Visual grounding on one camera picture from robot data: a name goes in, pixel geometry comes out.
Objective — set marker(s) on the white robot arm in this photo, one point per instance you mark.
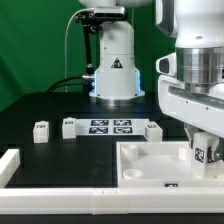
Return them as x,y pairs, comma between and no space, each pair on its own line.
188,38

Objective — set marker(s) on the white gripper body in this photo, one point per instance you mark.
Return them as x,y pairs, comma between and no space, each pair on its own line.
205,112

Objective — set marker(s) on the fiducial marker sheet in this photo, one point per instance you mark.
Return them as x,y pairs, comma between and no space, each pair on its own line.
98,127

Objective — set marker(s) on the white square tabletop part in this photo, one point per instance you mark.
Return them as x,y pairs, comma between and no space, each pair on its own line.
160,164

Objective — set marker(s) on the white U-shaped fence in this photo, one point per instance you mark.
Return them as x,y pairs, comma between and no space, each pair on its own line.
99,201

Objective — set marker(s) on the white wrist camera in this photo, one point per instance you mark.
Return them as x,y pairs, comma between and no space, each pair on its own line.
167,65

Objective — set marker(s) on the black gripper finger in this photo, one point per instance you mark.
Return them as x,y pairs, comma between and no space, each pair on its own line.
216,151
190,132

